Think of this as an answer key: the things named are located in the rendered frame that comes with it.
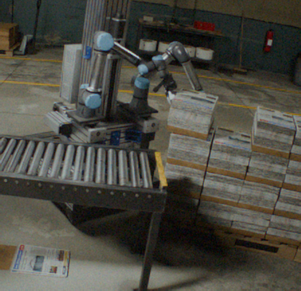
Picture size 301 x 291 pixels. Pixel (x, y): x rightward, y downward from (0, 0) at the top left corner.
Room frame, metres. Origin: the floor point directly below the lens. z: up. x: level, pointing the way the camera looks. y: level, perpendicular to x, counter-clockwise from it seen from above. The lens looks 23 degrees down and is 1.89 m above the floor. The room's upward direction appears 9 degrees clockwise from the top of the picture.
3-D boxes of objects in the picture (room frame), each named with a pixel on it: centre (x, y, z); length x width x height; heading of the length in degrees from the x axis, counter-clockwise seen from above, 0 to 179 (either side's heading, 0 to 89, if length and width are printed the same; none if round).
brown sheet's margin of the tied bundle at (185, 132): (2.81, -0.24, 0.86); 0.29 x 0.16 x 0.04; 78
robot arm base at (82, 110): (2.89, 0.51, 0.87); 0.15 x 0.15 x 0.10
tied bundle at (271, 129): (2.81, -0.85, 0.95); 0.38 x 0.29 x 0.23; 171
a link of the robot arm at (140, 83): (3.23, 0.14, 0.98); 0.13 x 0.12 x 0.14; 15
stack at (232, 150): (2.83, -0.72, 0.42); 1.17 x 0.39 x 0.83; 80
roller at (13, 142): (2.10, 0.84, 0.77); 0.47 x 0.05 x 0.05; 8
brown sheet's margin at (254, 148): (2.81, -0.85, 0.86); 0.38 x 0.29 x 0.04; 171
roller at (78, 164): (2.16, 0.39, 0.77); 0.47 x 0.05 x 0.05; 8
